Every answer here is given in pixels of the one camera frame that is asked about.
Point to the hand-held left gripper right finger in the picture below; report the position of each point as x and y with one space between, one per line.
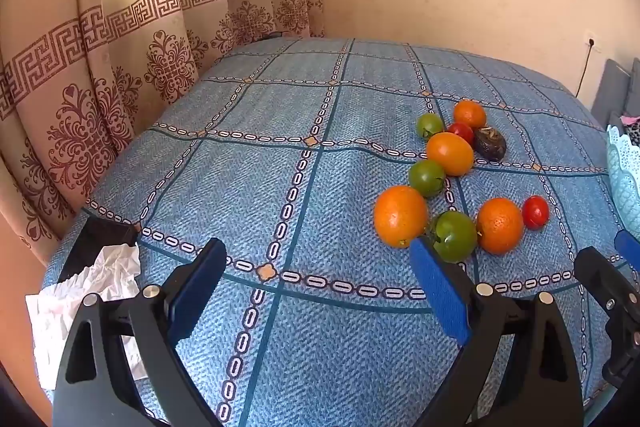
440 292

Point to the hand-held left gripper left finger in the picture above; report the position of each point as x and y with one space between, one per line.
197 294

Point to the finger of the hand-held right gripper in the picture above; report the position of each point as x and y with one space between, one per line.
629 249
600 274

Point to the green tomato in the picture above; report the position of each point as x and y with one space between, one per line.
457 234
430 125
426 177

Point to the light blue plastic basket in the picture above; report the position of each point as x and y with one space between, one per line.
625 167

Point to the large orange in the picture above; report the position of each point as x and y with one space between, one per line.
400 214

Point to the red tomato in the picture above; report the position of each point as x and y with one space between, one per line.
535 212
462 133

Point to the dark avocado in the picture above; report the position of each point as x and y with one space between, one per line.
490 143

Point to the small orange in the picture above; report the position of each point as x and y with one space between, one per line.
470 113

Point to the crumpled white tissue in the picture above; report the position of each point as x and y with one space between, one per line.
115 267

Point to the black box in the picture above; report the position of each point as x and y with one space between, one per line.
95 239

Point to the leopard print cloth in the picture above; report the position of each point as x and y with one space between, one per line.
631 122

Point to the grey sofa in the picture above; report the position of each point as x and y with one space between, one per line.
612 92

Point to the beige patterned curtain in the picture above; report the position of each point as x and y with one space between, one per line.
150 57

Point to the white wall socket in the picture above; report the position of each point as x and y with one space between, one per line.
592 41

